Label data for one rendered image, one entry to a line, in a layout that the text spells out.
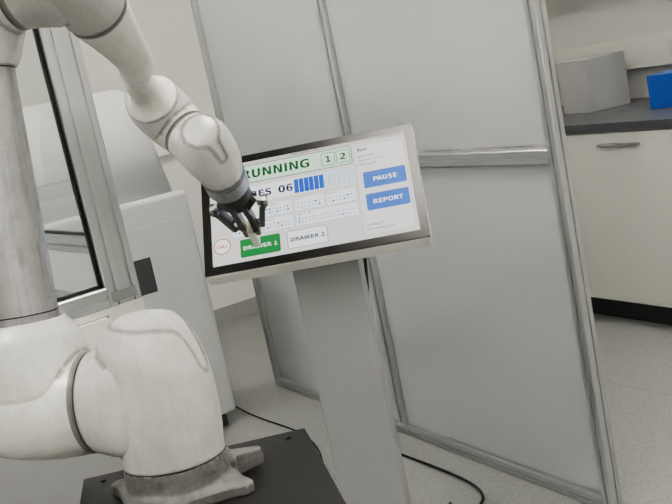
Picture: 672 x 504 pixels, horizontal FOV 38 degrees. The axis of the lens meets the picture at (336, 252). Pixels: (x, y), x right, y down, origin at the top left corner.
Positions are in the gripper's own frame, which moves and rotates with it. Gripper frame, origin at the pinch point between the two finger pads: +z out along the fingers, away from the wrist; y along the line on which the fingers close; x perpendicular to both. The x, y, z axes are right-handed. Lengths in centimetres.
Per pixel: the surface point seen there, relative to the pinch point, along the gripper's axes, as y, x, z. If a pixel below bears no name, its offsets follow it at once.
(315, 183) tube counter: -14.5, -13.4, 5.2
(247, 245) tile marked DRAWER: 2.8, -0.4, 5.3
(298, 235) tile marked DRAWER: -9.2, -0.5, 5.2
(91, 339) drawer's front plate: 37.9, 18.5, 0.5
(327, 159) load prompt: -18.0, -19.4, 5.2
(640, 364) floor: -109, -21, 187
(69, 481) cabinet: 48, 45, 14
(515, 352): -57, 1, 94
